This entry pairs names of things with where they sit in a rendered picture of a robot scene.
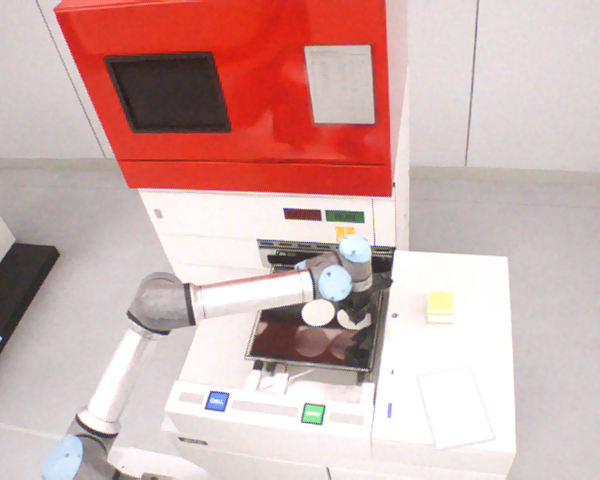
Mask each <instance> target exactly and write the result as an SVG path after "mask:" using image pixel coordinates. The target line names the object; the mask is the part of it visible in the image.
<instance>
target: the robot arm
mask: <svg viewBox="0 0 600 480"><path fill-rule="evenodd" d="M393 282H394V280H392V279H391V278H390V277H389V276H388V275H387V274H384V272H381V274H376V275H372V268H371V249H370V244H369V241H368V240H367V239H366V238H365V237H363V236H360V235H349V236H347V237H345V238H344V239H343V240H342V241H340V244H339V248H337V249H334V250H332V252H329V253H326V254H324V255H320V256H317V257H314V258H311V259H306V260H305V261H302V262H300V263H297V264H296V265H295V271H289V272H282V273H276V274H270V275H263V276H256V277H250V278H243V279H237V280H231V281H225V282H218V283H212V284H206V285H200V286H197V285H195V284H193V283H191V282H189V283H182V282H181V280H180V279H179V277H178V276H177V275H175V274H174V273H172V272H169V271H155V272H153V273H150V274H148V275H147V276H146V277H144V279H143V280H142V281H141V283H140V285H139V290H138V292H137V294H136V296H135V297H134V299H133V301H132V303H131V305H130V307H129V309H128V311H127V313H126V317H127V320H128V324H127V326H126V328H125V330H124V333H123V334H122V336H121V338H120V340H119V342H118V346H117V348H116V350H115V351H114V353H113V355H112V357H111V359H110V361H109V363H108V365H107V366H106V367H105V369H104V371H103V375H102V377H101V379H100V381H99V383H98V385H97V386H96V388H95V390H94V392H93V394H92V398H91V400H90V402H89V403H88V405H87V406H84V405H83V406H81V407H79V409H78V412H77V414H76V416H75V418H74V419H73V421H72V423H71V424H69V425H70V426H69V428H68V430H67V432H66V435H65V436H64V437H62V438H61V440H60V441H58V442H57V443H56V444H55V445H54V447H53V448H52V451H51V452H50V453H49V454H48V456H47V458H46V459H45V462H44V464H43V466H42V468H41V471H40V474H41V477H42V480H145V479H142V478H138V477H135V476H132V475H128V474H126V473H123V472H121V471H120V470H119V469H117V468H116V467H115V466H113V465H112V464H111V463H109V462H108V461H107V457H108V454H109V452H110V450H111V448H112V447H113V445H114V443H115V439H116V437H117V435H118V433H119V432H120V430H121V422H120V418H121V414H122V412H123V410H124V408H125V406H126V404H127V403H128V401H129V399H130V397H131V395H132V393H133V391H134V387H135V386H136V384H137V382H138V380H139V378H140V376H141V374H142V372H143V370H144V369H145V367H146V365H147V363H148V361H149V359H150V357H151V355H152V353H153V352H154V350H155V348H156V346H157V342H158V340H159V339H160V338H161V337H165V336H167V335H168V334H169V332H170V331H171V329H177V328H182V327H187V326H193V325H198V324H199V322H200V321H201V320H202V319H207V318H213V317H219V316H225V315H231V314H236V313H243V312H249V311H254V310H260V309H267V308H273V307H278V306H285V305H291V304H296V303H302V302H309V301H314V300H320V299H328V300H332V301H337V304H338V311H340V310H341V309H342V310H343V311H345V312H347V311H348V312H347V315H348V316H349V323H352V322H353V323H355V326H356V325H357V324H358V323H360V324H359V325H358V326H357V330H360V329H361V328H363V327H369V326H370V325H371V324H372V323H373V322H374V321H375V320H376V319H377V316H378V307H377V303H376V300H375V298H374V297H373V296H372V292H375V291H379V290H383V289H388V288H391V286H392V284H393ZM339 303H340V304H341V305H342V306H340V307H339Z"/></svg>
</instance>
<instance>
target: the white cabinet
mask: <svg viewBox="0 0 600 480"><path fill-rule="evenodd" d="M163 432H164V434H165V435H166V437H167V438H168V439H169V441H170V442H171V444H172V445H173V446H174V448H175V449H176V451H177V452H178V454H179V455H180V456H181V458H182V459H183V460H186V461H188V462H191V463H193V464H194V465H196V466H198V467H200V468H202V469H204V470H205V471H206V472H207V473H208V475H209V476H210V477H211V478H213V479H214V480H506V478H507V475H503V474H496V473H493V474H489V473H483V472H476V471H470V472H469V471H463V470H456V469H449V468H446V469H442V468H435V467H428V466H421V465H416V466H414V465H407V464H401V463H394V462H387V461H380V460H378V461H373V460H372V462H370V461H363V460H357V459H350V458H342V457H335V456H328V455H321V454H315V453H308V452H300V451H293V450H286V449H279V448H272V447H265V446H258V445H251V444H244V443H237V442H230V441H223V440H216V439H209V438H202V437H199V436H195V435H188V434H181V433H175V432H168V431H163Z"/></svg>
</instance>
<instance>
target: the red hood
mask: <svg viewBox="0 0 600 480"><path fill-rule="evenodd" d="M52 10H53V12H54V13H55V15H56V16H55V17H56V19H57V21H58V22H57V23H58V25H59V27H60V29H61V31H62V33H63V35H64V36H63V37H64V40H65V42H66V44H67V45H68V47H69V49H70V54H71V56H72V58H73V60H74V62H75V64H76V66H77V70H78V72H79V74H80V76H81V79H82V81H83V83H84V85H85V89H86V92H87V94H88V96H89V98H90V100H91V102H92V104H93V106H94V108H95V112H96V114H97V116H98V119H99V121H100V123H101V125H102V127H103V129H104V132H105V134H106V136H107V138H108V139H107V140H108V142H109V145H110V147H111V149H112V151H113V153H114V155H115V158H116V161H117V163H118V165H119V167H120V169H121V171H122V174H123V176H124V178H125V180H126V182H127V184H128V187H129V188H139V189H165V190H191V191H219V192H237V191H247V193H250V192H274V193H301V195H329V196H356V197H383V198H391V197H392V196H393V187H394V180H395V172H396V163H397V156H398V148H399V141H400V134H399V132H400V133H401V131H400V124H401V117H402V109H403V102H404V94H405V86H406V79H407V71H408V64H409V60H408V16H407V0H62V1H61V2H60V3H59V4H58V5H56V6H55V7H54V8H53V9H52Z"/></svg>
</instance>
